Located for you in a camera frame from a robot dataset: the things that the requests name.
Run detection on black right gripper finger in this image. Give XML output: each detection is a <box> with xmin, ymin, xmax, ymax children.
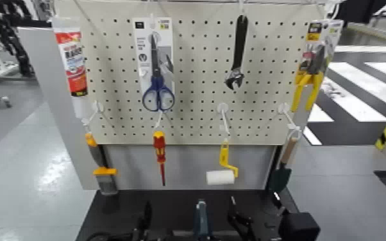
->
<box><xmin>227</xmin><ymin>196</ymin><xmax>258</xmax><ymax>241</ymax></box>

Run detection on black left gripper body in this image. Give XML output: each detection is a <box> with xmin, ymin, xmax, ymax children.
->
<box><xmin>130</xmin><ymin>228</ymin><xmax>174</xmax><ymax>241</ymax></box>

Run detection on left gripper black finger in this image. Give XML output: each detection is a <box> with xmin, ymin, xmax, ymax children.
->
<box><xmin>142</xmin><ymin>201</ymin><xmax>154</xmax><ymax>233</ymax></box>

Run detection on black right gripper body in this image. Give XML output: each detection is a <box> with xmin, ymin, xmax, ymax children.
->
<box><xmin>278</xmin><ymin>212</ymin><xmax>321</xmax><ymax>241</ymax></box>

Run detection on blue teal upright tool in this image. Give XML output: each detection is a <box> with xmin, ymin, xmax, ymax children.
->
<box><xmin>192</xmin><ymin>199</ymin><xmax>212</xmax><ymax>241</ymax></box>

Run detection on yellow paint roller white sleeve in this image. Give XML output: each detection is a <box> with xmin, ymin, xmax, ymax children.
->
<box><xmin>205</xmin><ymin>141</ymin><xmax>240</xmax><ymax>186</ymax></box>

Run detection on orange grey scraper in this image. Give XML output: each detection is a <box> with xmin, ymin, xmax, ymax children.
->
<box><xmin>84</xmin><ymin>132</ymin><xmax>119</xmax><ymax>196</ymax></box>

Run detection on red yellow screwdriver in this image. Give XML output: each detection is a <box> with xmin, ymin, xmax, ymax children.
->
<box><xmin>152</xmin><ymin>130</ymin><xmax>167</xmax><ymax>187</ymax></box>

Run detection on beige perforated pegboard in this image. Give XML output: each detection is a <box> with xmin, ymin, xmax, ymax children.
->
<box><xmin>53</xmin><ymin>0</ymin><xmax>328</xmax><ymax>146</ymax></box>

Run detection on white sealant tube red label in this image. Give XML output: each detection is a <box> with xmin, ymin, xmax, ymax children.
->
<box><xmin>51</xmin><ymin>17</ymin><xmax>93</xmax><ymax>119</ymax></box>

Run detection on black adjustable wrench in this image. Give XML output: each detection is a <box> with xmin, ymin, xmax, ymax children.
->
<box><xmin>224</xmin><ymin>14</ymin><xmax>249</xmax><ymax>91</ymax></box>

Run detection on pliers packaging card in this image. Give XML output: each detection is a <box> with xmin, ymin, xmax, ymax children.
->
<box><xmin>305</xmin><ymin>19</ymin><xmax>344</xmax><ymax>81</ymax></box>

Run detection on black angular object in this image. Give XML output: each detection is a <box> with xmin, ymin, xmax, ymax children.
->
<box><xmin>334</xmin><ymin>0</ymin><xmax>386</xmax><ymax>24</ymax></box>

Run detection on wooden-handled dark green trowel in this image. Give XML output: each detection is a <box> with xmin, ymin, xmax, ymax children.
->
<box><xmin>267</xmin><ymin>136</ymin><xmax>300</xmax><ymax>194</ymax></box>

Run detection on blue-handled scissors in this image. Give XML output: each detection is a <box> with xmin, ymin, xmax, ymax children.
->
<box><xmin>142</xmin><ymin>33</ymin><xmax>176</xmax><ymax>113</ymax></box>

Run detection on yellow-handled pliers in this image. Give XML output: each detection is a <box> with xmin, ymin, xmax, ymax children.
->
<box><xmin>290</xmin><ymin>44</ymin><xmax>328</xmax><ymax>113</ymax></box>

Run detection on blue handled scissors in pack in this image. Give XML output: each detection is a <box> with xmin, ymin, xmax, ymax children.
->
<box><xmin>133</xmin><ymin>17</ymin><xmax>175</xmax><ymax>112</ymax></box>

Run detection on black cable chain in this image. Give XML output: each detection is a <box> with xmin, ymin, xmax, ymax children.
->
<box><xmin>0</xmin><ymin>0</ymin><xmax>53</xmax><ymax>78</ymax></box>

